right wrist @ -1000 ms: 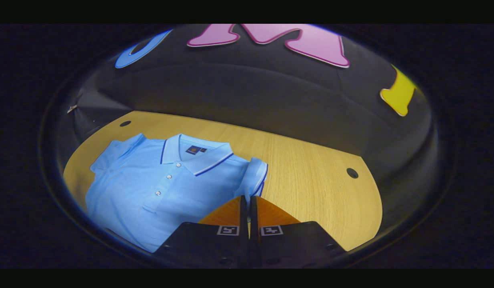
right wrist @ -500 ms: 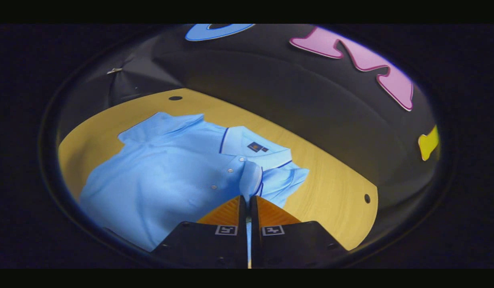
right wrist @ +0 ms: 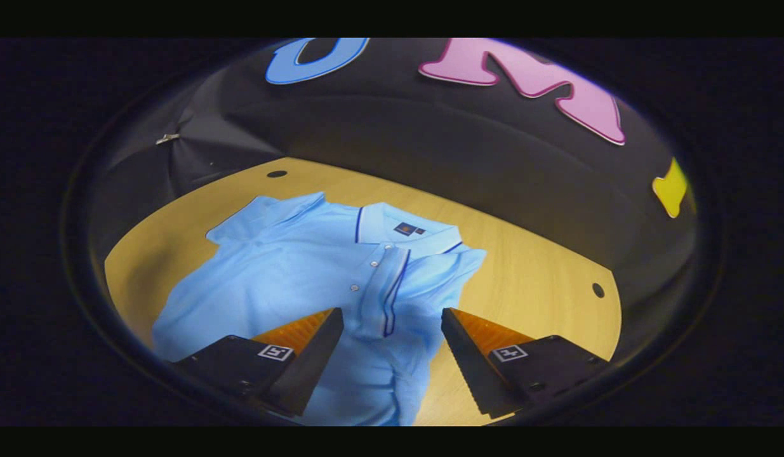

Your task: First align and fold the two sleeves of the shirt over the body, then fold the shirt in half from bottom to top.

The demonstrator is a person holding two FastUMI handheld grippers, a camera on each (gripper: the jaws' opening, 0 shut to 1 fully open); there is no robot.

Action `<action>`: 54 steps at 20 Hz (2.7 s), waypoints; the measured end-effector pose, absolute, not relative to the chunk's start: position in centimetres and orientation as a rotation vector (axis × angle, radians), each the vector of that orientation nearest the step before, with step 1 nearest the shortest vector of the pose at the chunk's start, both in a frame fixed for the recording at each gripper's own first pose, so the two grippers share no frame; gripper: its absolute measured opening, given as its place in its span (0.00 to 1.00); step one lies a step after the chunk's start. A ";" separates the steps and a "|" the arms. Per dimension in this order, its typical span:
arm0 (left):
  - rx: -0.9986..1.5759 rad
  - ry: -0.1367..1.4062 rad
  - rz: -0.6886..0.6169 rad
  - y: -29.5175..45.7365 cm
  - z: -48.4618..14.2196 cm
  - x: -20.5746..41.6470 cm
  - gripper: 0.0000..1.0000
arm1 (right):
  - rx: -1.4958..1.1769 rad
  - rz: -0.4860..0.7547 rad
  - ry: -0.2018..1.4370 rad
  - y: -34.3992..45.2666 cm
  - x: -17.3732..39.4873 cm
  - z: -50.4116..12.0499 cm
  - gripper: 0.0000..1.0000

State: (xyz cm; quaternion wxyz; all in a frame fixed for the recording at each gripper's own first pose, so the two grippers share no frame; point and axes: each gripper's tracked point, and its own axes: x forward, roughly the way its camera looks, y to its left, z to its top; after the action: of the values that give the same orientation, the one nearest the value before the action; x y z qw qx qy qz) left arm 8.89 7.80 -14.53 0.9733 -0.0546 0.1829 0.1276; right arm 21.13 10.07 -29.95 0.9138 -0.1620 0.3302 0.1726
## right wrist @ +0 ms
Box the black backdrop cloth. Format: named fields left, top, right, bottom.
left=87, top=38, right=700, bottom=356

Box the light blue T-shirt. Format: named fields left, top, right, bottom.
left=152, top=192, right=488, bottom=427

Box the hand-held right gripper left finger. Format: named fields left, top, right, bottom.
left=173, top=307, right=345, bottom=418

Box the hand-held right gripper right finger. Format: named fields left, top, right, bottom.
left=441, top=307, right=611, bottom=420

